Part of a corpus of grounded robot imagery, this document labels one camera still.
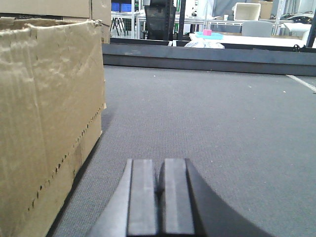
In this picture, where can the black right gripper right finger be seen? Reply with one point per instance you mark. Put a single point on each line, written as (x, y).
(191, 208)

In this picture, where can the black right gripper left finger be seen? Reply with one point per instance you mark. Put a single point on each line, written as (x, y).
(132, 210)

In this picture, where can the large brown cardboard box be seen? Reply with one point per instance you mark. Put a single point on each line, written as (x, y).
(51, 99)

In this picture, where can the stacked cardboard boxes behind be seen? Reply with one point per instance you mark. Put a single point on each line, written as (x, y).
(73, 10)

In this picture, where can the white plastic bag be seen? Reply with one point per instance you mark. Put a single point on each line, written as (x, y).
(202, 43)

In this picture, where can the cyan tray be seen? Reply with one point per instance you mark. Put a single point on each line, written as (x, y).
(213, 36)

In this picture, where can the pink cube block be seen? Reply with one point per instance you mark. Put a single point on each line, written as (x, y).
(207, 32)

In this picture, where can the grey chair backrest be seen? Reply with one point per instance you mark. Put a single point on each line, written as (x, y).
(256, 29)

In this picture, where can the white open box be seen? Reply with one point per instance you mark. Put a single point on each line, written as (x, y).
(246, 11)

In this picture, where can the blue storage bins far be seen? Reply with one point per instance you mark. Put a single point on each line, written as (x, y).
(120, 7)

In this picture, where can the dark table edge rail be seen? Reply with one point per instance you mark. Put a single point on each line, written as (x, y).
(232, 58)

